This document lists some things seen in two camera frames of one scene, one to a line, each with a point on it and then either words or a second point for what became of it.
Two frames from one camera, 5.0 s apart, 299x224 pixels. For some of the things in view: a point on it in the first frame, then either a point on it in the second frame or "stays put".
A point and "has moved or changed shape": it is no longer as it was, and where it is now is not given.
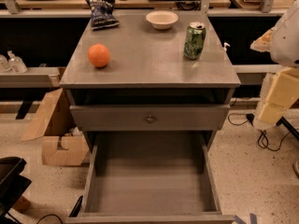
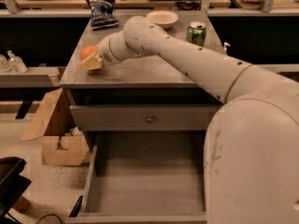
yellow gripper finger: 284,91 to 111,49
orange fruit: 98,55 has moved or changed shape
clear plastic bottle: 16,64 stays put
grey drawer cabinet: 135,77 stays put
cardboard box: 64,143 stays put
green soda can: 194,41 stays put
